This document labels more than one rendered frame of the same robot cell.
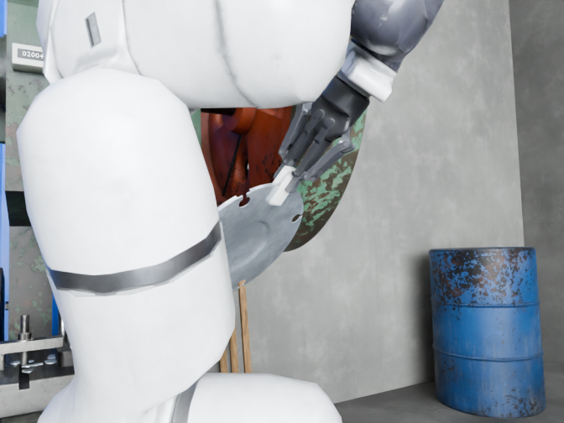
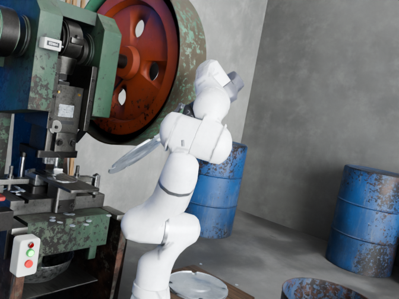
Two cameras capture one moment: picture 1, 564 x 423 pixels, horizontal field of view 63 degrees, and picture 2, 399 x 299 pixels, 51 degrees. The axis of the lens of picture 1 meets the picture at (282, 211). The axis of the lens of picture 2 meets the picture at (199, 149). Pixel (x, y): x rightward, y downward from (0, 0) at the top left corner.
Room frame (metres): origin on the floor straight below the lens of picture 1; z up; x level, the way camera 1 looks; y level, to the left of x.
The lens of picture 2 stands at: (-0.83, 0.51, 1.19)
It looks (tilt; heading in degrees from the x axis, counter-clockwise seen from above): 6 degrees down; 337
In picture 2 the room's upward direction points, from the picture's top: 10 degrees clockwise
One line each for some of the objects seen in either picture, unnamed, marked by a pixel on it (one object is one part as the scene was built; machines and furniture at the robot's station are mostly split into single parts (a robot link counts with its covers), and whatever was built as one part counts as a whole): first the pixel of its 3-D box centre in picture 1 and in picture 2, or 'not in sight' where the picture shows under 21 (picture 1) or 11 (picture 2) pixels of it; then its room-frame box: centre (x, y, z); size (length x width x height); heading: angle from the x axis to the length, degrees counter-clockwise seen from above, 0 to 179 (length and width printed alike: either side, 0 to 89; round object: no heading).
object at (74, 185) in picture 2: not in sight; (66, 196); (0.93, 0.33, 0.72); 0.25 x 0.14 x 0.14; 29
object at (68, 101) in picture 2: not in sight; (59, 115); (1.04, 0.40, 1.04); 0.17 x 0.15 x 0.30; 29
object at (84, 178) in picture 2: not in sight; (78, 175); (1.16, 0.27, 0.76); 0.17 x 0.06 x 0.10; 119
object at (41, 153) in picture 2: not in sight; (48, 153); (1.08, 0.42, 0.86); 0.20 x 0.16 x 0.05; 119
